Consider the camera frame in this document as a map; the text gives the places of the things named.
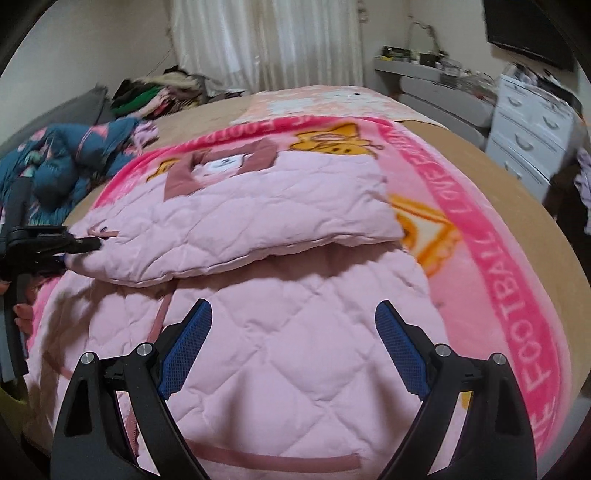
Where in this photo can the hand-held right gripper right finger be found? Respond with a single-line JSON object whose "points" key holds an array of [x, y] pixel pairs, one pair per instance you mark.
{"points": [[399, 350]]}

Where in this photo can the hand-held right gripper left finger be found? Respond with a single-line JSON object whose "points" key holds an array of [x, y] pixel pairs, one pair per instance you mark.
{"points": [[187, 350]]}

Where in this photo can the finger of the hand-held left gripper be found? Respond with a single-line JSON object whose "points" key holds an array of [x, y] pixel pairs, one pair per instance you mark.
{"points": [[69, 242]]}

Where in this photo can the pink quilted jacket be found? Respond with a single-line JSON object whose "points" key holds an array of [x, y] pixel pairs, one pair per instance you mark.
{"points": [[277, 323]]}

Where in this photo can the pile of mixed clothes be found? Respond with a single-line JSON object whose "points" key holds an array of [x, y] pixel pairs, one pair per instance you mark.
{"points": [[157, 92]]}

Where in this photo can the person's left hand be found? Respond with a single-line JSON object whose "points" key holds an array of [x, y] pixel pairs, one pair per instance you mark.
{"points": [[25, 321]]}

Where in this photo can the blue floral quilted garment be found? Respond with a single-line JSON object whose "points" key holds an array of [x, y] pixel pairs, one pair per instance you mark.
{"points": [[60, 157]]}

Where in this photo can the pink printed blanket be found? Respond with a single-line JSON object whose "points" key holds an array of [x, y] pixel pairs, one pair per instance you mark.
{"points": [[498, 286]]}

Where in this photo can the grey cushion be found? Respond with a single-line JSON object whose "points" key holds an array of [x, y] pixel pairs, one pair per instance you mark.
{"points": [[78, 110]]}

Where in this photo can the dark hanging garment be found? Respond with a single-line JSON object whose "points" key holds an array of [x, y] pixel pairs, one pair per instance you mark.
{"points": [[561, 189]]}

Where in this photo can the grey dresser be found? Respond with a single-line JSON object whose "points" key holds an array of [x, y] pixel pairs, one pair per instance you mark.
{"points": [[443, 106]]}

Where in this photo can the lilac hanging garment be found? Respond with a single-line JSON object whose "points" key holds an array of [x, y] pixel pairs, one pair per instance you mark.
{"points": [[585, 177]]}

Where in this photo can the white chest of drawers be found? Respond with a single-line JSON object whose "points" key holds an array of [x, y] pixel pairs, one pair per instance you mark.
{"points": [[526, 129]]}

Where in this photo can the peach checkered blanket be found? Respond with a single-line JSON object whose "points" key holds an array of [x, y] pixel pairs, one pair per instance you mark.
{"points": [[314, 101]]}

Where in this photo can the white curtain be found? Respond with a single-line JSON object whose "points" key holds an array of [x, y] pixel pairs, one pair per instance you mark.
{"points": [[268, 41]]}

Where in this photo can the clutter on grey dresser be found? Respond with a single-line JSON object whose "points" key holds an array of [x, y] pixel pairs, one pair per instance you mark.
{"points": [[429, 60]]}

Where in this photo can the clutter on white chest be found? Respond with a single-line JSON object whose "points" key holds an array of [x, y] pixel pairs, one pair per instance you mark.
{"points": [[540, 74]]}

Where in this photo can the black wall television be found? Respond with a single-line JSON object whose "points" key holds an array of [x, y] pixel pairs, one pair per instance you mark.
{"points": [[531, 32]]}

